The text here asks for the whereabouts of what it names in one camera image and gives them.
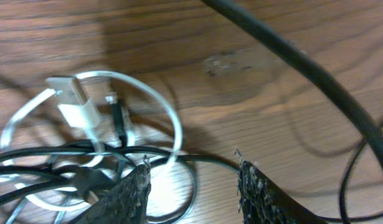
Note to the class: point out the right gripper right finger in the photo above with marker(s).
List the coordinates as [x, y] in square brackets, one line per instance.
[263, 202]

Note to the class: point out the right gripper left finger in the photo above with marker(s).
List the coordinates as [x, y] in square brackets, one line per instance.
[125, 203]

